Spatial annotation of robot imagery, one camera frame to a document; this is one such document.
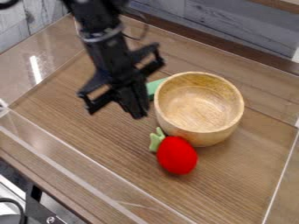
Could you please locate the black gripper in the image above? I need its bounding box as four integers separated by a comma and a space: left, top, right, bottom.
78, 31, 164, 119

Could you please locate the red plush strawberry toy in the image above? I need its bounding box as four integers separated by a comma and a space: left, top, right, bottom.
150, 127, 199, 175

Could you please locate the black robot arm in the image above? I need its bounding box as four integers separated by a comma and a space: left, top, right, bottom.
62, 0, 164, 119

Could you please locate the green foam block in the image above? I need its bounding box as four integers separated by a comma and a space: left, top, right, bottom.
146, 78, 166, 100

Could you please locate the wooden bowl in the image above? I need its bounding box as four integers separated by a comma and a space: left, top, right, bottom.
154, 72, 246, 147

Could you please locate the black metal table bracket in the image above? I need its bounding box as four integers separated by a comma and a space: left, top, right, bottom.
24, 185, 67, 224

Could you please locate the black cable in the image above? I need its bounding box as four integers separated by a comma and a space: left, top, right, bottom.
0, 197, 27, 224

